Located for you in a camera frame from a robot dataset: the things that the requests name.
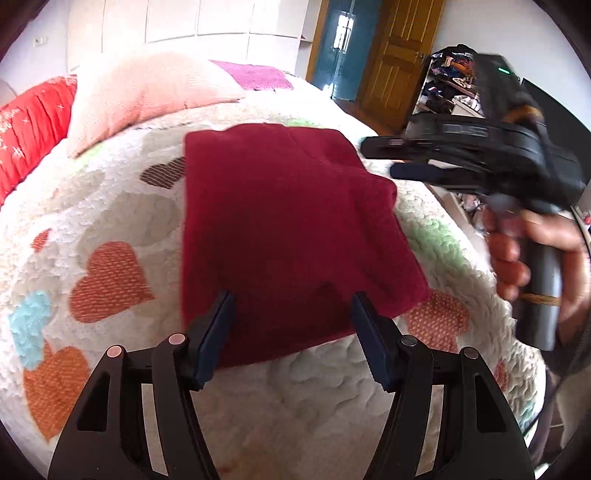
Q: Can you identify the pink textured pillow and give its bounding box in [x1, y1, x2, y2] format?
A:
[67, 52, 247, 158]

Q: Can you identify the white wardrobe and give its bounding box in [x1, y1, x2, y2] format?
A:
[67, 0, 331, 75]

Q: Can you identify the dark red garment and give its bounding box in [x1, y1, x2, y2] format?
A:
[180, 124, 432, 370]

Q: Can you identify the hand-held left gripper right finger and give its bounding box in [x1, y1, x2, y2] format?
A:
[350, 292, 536, 480]

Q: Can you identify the blue door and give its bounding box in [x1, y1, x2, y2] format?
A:
[307, 0, 384, 102]

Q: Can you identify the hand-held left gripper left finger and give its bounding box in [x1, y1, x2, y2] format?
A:
[47, 290, 238, 480]

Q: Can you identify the red snowflake-print quilt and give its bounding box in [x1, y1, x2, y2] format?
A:
[0, 74, 79, 206]

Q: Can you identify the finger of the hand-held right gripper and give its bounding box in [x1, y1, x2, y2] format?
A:
[360, 135, 437, 163]
[390, 163, 460, 184]

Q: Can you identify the heart-patterned quilted bedspread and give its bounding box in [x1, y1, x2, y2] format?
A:
[0, 60, 548, 480]

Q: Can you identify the pile of clothes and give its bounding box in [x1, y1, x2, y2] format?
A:
[422, 44, 483, 100]

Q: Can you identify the purple cloth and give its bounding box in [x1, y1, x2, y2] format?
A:
[210, 60, 295, 92]

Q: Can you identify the person's right hand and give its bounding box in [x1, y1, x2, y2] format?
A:
[482, 208, 591, 306]

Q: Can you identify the wooden door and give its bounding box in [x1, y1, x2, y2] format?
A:
[360, 0, 446, 134]

